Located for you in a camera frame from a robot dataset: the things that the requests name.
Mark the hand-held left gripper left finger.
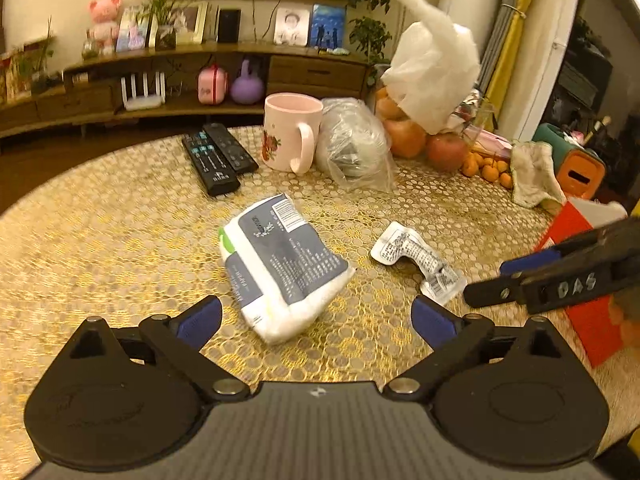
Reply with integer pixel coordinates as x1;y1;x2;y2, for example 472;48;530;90
70;295;251;403

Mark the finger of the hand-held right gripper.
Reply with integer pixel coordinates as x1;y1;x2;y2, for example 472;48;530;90
463;260;563;310
499;246;564;277

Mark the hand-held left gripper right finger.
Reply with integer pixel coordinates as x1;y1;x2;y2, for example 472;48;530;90
382;294;571;403

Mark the red cardboard box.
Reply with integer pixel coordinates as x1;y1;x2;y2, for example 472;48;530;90
532;199;640;369

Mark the white printed sachet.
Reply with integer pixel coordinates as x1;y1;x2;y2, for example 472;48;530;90
371;221;468;306

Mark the white tissue pack grey label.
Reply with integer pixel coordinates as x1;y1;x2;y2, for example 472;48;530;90
218;192;357;345

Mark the gold lace-covered desktop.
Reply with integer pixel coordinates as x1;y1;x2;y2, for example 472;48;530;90
0;125;640;480

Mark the person's right hand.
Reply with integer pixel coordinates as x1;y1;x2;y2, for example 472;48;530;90
610;287;640;349

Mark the white crumpled cloth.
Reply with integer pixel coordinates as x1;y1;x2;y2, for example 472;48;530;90
510;141;567;209

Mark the orange box with slot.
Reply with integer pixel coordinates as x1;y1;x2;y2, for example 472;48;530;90
556;147;607;202

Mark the pile of small mandarins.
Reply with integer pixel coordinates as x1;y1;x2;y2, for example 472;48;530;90
460;152;516;190

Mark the pink flat packet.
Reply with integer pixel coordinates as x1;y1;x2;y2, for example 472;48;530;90
465;127;514;154

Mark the red apple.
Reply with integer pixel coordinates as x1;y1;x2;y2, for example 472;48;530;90
426;132;471;171
387;116;429;160

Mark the black remote control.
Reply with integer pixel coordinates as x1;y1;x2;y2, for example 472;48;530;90
181;132;242;198
202;122;260;176

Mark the clear jar with patterned ribbon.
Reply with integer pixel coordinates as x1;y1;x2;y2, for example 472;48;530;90
452;87;497;134

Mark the clear crumpled plastic bag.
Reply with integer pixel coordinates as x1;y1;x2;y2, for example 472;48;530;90
315;97;399;192

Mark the pink floral mug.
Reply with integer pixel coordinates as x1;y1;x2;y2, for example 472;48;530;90
262;92;325;175

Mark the white plastic bag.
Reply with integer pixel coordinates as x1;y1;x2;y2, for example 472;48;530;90
382;0;482;136

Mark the orange fruit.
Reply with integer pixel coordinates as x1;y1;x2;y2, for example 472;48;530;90
375;87;407;122

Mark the white router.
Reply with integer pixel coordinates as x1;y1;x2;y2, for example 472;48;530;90
120;72;167;112

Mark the yellow curtain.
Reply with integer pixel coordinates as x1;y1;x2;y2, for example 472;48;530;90
487;0;552;107

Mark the purple kettle-shaped toy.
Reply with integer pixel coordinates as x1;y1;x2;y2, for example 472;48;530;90
230;59;266;106

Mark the pink small case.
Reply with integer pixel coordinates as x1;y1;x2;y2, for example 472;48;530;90
197;64;230;106

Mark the grey curtain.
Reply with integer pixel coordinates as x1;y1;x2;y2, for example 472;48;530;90
477;0;537;82

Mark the wooden tv cabinet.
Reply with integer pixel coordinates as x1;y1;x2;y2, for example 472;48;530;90
0;42;382;139

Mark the green plant in glass vase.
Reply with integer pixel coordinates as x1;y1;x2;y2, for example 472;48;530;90
141;0;185;52

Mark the black speaker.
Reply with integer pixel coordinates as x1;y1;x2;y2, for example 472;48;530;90
216;8;242;44

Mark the colourful standing card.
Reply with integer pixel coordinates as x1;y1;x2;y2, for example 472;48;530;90
116;6;151;54

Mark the white framed baby photo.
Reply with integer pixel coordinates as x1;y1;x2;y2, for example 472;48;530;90
274;6;311;47

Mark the blue picture print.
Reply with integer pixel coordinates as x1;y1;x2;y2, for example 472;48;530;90
311;4;347;51

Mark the pink pig plush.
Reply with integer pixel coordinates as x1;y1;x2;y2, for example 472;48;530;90
87;0;124;54

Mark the wooden photo frame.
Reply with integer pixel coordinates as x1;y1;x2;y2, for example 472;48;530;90
172;1;209;45

